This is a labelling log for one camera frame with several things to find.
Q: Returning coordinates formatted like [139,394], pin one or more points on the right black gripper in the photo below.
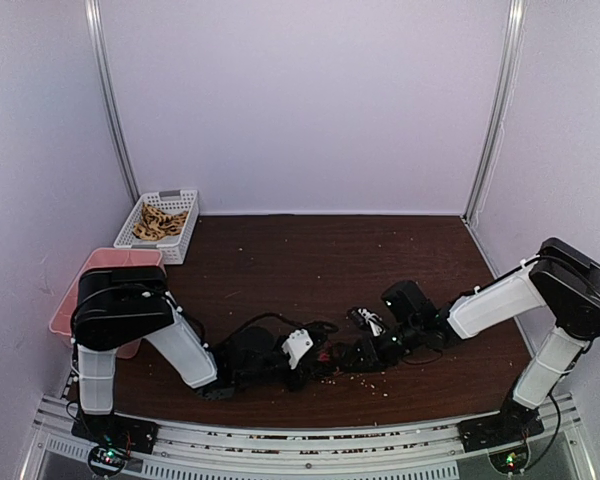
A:
[373,359]

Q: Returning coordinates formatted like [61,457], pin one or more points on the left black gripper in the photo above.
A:
[307,371]

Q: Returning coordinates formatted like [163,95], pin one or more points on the dark red patterned tie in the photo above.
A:
[342,358]

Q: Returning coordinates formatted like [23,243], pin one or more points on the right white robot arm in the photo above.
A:
[559,278]

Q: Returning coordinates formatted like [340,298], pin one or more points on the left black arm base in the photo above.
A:
[116,431]

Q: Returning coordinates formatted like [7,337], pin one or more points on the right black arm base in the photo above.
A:
[512,423]

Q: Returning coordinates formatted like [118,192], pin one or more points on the white perforated plastic basket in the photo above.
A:
[173,248]

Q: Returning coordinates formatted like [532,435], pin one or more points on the leopard print tie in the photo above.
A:
[155,225]

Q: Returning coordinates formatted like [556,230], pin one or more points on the pink divided plastic box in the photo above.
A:
[99,258]

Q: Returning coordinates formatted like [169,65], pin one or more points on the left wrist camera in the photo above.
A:
[299,343]

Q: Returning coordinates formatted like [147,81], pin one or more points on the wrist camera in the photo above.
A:
[299,343]
[367,320]

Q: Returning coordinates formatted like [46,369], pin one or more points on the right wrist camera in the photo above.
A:
[367,320]

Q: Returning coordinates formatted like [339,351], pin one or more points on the aluminium front rail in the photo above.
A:
[422,450]

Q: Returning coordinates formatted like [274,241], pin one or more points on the right aluminium frame post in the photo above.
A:
[508,64]

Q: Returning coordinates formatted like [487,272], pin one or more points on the aluminium frame post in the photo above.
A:
[112,116]
[508,64]

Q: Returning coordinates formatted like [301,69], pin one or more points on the left aluminium frame post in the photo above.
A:
[112,116]

